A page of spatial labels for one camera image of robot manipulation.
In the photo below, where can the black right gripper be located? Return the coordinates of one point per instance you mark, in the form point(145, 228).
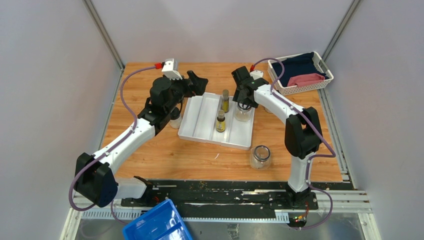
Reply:
point(238, 98)

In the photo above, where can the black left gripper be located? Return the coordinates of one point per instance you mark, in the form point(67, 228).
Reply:
point(196, 88)

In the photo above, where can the glass jar with grains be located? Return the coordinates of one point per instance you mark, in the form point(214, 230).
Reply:
point(242, 112)

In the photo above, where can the yellow label sauce bottle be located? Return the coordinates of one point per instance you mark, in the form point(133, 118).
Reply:
point(225, 101)
point(220, 124)

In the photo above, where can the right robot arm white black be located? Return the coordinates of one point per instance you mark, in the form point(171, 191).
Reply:
point(302, 134)

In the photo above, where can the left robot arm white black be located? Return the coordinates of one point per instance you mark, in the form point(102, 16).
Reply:
point(95, 173)

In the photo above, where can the black lid bead jar right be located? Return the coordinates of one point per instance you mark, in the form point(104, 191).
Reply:
point(267, 110)

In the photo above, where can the black lid bead jar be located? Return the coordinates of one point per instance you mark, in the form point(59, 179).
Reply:
point(175, 119)
point(267, 110)

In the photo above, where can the white divided organizer tray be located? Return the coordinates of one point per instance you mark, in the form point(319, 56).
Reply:
point(200, 119)

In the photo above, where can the white plastic basket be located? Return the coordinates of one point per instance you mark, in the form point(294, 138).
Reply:
point(275, 69)

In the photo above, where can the black lid bead jar left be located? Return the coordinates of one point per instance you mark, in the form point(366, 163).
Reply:
point(175, 119)

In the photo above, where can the pink cloth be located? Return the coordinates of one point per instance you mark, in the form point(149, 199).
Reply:
point(305, 80)

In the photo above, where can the empty glass jar front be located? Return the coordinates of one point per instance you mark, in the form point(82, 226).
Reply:
point(260, 157)

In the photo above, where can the navy blue cloth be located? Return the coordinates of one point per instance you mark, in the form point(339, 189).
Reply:
point(299, 65)

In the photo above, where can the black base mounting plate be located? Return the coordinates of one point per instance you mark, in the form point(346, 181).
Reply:
point(224, 199)

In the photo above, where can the blue plastic bin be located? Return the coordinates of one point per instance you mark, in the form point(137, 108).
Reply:
point(162, 222)

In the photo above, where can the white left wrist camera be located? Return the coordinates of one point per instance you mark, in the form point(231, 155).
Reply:
point(169, 69)

